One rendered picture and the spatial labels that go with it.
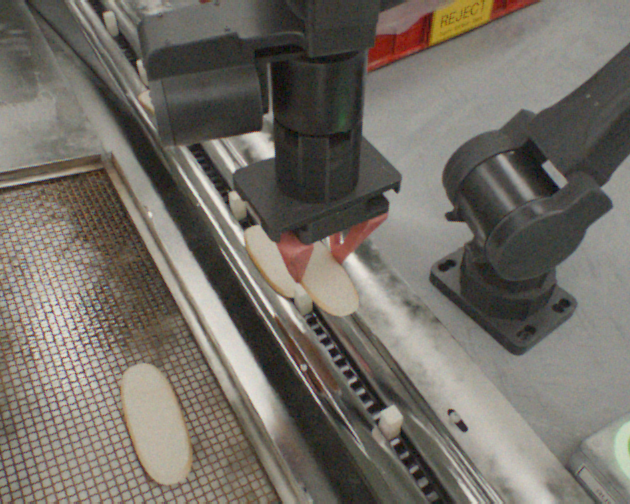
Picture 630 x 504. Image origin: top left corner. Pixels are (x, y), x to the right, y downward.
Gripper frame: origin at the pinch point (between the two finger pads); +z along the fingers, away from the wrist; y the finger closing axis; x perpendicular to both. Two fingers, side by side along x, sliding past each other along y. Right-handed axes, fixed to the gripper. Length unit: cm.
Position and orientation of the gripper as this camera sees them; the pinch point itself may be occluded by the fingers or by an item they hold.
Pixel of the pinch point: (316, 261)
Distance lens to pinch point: 50.3
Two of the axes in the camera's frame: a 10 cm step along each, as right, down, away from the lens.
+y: -8.7, 3.7, -3.3
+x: 5.0, 6.5, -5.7
